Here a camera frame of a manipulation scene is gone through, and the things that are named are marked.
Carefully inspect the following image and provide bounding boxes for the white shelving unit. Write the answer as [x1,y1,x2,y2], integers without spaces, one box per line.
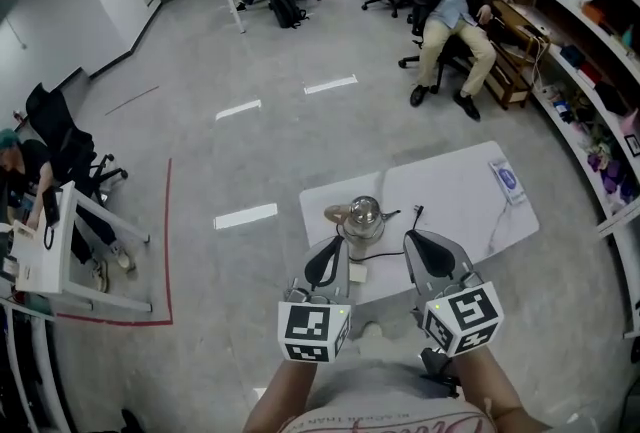
[492,0,640,340]

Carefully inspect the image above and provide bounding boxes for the person's left forearm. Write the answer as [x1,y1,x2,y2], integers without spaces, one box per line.
[242,358,321,433]

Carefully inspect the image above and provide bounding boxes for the person's grey trousers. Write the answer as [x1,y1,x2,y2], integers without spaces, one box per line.
[309,350,461,417]

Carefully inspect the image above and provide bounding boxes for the black backpack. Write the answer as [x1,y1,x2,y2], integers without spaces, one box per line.
[269,0,307,30]

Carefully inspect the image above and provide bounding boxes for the person's right forearm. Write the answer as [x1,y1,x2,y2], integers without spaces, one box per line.
[449,348,551,433]

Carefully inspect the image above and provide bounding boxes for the red floor tape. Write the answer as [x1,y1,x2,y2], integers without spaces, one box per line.
[55,158,174,326]

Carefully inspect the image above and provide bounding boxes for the blue white sign card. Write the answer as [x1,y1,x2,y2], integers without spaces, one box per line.
[488,159,527,206]

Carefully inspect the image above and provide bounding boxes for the white marble coffee table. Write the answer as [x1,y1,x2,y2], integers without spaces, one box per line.
[298,140,541,307]

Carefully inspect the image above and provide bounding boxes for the black power cord with plug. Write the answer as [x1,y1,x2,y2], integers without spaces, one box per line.
[334,204,426,265]

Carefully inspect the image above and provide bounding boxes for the steel electric kettle wooden handle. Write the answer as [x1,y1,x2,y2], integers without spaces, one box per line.
[323,194,402,247]

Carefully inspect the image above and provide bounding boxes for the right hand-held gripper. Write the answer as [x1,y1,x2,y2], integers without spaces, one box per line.
[402,229,505,358]

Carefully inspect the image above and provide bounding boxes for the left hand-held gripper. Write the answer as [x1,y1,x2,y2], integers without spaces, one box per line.
[277,235,353,364]

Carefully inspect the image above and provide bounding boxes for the grey metal stand base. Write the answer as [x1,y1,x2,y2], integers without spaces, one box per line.
[343,233,386,262]

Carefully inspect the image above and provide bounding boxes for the person's white printed shirt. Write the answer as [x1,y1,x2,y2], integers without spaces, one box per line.
[279,395,496,433]

